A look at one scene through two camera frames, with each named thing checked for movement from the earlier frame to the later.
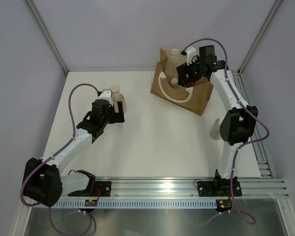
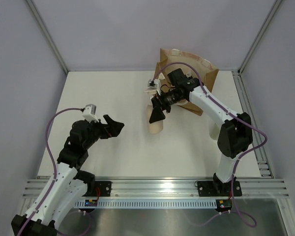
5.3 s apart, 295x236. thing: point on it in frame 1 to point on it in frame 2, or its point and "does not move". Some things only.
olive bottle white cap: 215,132 does not move
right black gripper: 182,71 to 158,114
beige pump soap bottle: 117,96 to 156,127
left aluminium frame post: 46,34 does not move
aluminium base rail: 252,188 does not move
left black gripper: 116,117 to 114,127
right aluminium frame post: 269,17 does not move
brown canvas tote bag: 165,83 does not move
